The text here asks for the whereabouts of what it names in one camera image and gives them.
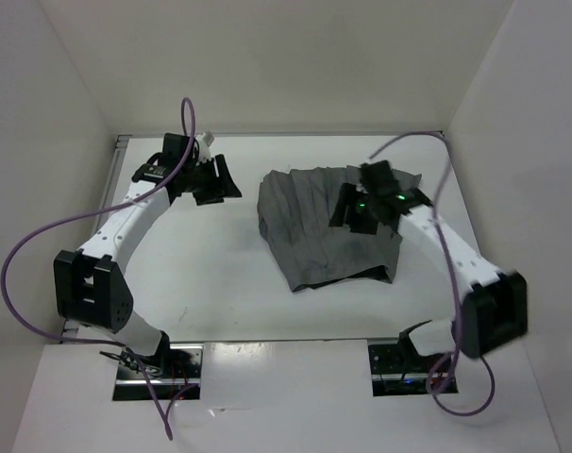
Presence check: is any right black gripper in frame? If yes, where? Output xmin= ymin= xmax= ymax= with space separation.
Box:
xmin=328 ymin=182 xmax=379 ymax=235

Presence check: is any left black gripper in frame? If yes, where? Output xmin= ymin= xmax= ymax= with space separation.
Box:
xmin=181 ymin=154 xmax=242 ymax=206

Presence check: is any grey pleated skirt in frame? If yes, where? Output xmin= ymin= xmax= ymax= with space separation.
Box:
xmin=257 ymin=166 xmax=402 ymax=293

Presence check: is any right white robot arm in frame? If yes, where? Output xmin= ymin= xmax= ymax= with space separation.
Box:
xmin=329 ymin=183 xmax=529 ymax=371

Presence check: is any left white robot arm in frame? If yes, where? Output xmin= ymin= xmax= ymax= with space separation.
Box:
xmin=53 ymin=154 xmax=242 ymax=378

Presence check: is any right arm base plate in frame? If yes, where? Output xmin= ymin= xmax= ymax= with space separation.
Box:
xmin=367 ymin=341 xmax=441 ymax=397

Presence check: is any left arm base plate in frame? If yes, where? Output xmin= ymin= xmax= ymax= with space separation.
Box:
xmin=106 ymin=343 xmax=204 ymax=402

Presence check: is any aluminium table frame rail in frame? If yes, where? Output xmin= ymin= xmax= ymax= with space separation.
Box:
xmin=62 ymin=135 xmax=131 ymax=342

